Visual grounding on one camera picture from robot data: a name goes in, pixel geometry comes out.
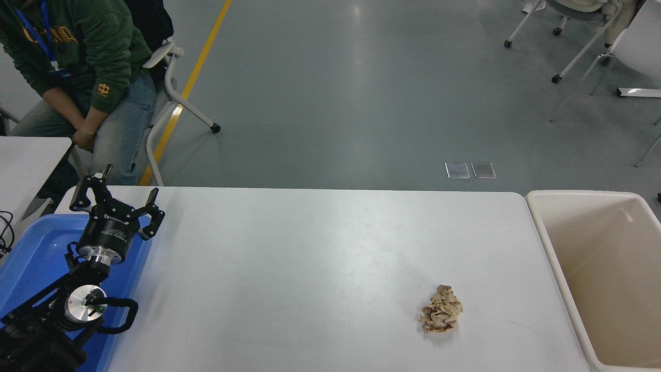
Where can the white chair thin legs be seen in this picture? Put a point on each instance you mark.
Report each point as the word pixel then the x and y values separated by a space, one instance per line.
pixel 638 51

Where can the large pale plastic bin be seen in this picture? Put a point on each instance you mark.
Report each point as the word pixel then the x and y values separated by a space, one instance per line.
pixel 609 284

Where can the tan paper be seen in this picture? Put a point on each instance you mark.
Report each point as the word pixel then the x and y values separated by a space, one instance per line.
pixel 441 310

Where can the person's left hand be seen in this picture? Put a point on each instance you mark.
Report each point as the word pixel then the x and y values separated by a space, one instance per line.
pixel 85 138

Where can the grey seat rolling chair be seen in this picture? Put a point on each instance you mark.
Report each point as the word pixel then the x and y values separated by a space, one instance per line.
pixel 583 10

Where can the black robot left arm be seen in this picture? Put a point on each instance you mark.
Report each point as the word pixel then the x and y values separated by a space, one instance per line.
pixel 31 341

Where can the blue plastic tray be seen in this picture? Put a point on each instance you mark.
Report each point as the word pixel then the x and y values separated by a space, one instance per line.
pixel 36 258

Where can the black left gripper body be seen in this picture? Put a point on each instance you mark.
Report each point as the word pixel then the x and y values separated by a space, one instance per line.
pixel 109 230

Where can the white chair on casters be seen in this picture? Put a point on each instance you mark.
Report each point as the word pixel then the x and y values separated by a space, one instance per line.
pixel 173 98

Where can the black bag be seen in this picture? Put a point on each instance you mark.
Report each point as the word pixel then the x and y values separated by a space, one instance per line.
pixel 152 20

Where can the metal floor plate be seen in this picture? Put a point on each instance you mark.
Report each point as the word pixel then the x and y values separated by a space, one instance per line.
pixel 483 170
pixel 457 170

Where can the white side table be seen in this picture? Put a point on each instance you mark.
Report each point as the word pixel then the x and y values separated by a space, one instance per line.
pixel 26 165

